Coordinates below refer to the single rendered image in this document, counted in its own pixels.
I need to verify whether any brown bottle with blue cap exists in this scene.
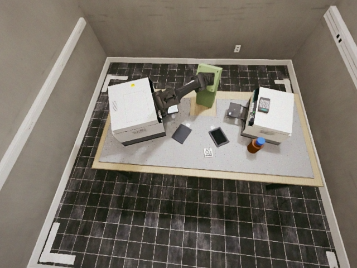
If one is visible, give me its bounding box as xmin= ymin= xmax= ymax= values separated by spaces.
xmin=247 ymin=137 xmax=265 ymax=154

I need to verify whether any white multi-well plate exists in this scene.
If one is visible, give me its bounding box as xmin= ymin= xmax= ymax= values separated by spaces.
xmin=168 ymin=105 xmax=178 ymax=113

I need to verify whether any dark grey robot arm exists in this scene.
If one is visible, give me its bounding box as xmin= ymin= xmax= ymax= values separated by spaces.
xmin=152 ymin=72 xmax=215 ymax=113

